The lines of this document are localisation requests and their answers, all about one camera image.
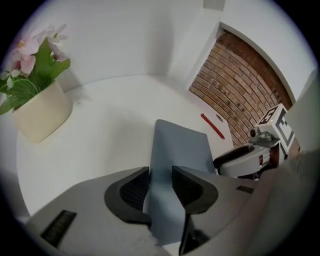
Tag white desk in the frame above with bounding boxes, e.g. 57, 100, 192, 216
15, 74, 235, 218

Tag grey notebook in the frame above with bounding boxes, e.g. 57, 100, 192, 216
142, 118, 217, 247

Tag pink flowers in cream pot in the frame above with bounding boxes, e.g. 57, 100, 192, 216
0, 23, 74, 145

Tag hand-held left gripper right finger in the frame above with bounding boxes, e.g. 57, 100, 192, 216
171, 165, 261, 256

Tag red pen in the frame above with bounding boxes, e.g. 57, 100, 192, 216
200, 113, 226, 140

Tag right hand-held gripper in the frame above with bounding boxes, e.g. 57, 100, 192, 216
212, 103, 296, 179

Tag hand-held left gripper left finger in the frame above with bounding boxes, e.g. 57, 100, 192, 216
24, 166, 173, 256

